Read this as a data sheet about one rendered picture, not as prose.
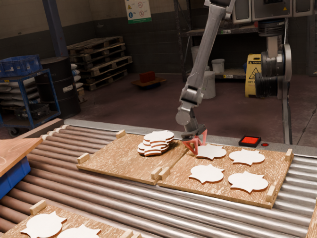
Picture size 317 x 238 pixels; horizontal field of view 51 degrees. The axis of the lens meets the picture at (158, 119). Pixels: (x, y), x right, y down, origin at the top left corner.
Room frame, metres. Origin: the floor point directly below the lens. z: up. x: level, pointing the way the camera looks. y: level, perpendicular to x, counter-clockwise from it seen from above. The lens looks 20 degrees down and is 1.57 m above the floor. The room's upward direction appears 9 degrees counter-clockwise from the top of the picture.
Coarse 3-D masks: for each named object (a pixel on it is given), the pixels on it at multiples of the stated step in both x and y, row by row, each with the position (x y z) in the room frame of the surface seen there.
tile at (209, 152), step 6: (210, 144) 1.27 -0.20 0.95; (198, 150) 1.23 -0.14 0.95; (204, 150) 1.22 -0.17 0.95; (210, 150) 1.22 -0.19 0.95; (216, 150) 1.21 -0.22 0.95; (222, 150) 1.21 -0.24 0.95; (198, 156) 1.18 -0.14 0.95; (204, 156) 1.18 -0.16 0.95; (210, 156) 1.17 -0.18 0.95; (216, 156) 1.16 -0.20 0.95; (222, 156) 1.16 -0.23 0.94
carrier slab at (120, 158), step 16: (112, 144) 1.46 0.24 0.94; (128, 144) 1.43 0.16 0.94; (176, 144) 1.35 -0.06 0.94; (96, 160) 1.32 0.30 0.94; (112, 160) 1.29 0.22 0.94; (128, 160) 1.27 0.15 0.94; (144, 160) 1.25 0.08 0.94; (160, 160) 1.22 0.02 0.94; (176, 160) 1.20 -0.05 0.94; (128, 176) 1.13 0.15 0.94; (144, 176) 1.11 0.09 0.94
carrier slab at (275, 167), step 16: (192, 160) 1.18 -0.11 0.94; (208, 160) 1.16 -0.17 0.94; (224, 160) 1.14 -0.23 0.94; (272, 160) 1.09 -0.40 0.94; (176, 176) 1.08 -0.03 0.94; (224, 176) 1.03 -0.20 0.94; (272, 176) 0.98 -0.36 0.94; (192, 192) 0.98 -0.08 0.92; (208, 192) 0.94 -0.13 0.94; (224, 192) 0.93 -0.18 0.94; (240, 192) 0.92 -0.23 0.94; (256, 192) 0.90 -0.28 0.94
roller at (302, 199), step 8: (40, 144) 1.64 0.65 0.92; (56, 152) 1.54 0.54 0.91; (64, 152) 1.51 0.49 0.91; (72, 152) 1.48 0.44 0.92; (80, 152) 1.46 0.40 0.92; (280, 192) 0.91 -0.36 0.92; (288, 192) 0.90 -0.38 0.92; (288, 200) 0.88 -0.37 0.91; (296, 200) 0.86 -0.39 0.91; (304, 200) 0.85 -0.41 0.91; (312, 200) 0.84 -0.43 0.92
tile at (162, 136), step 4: (152, 132) 1.41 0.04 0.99; (156, 132) 1.40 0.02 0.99; (160, 132) 1.40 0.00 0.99; (164, 132) 1.39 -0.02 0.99; (168, 132) 1.38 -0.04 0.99; (144, 136) 1.37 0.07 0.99; (148, 136) 1.37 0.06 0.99; (152, 136) 1.36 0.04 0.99; (156, 136) 1.35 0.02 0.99; (160, 136) 1.35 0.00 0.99; (164, 136) 1.34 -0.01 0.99; (168, 136) 1.33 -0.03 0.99; (172, 136) 1.33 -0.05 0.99; (144, 140) 1.35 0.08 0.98; (148, 140) 1.33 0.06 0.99; (152, 140) 1.32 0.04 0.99; (156, 140) 1.31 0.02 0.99; (160, 140) 1.31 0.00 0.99; (164, 140) 1.30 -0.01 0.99
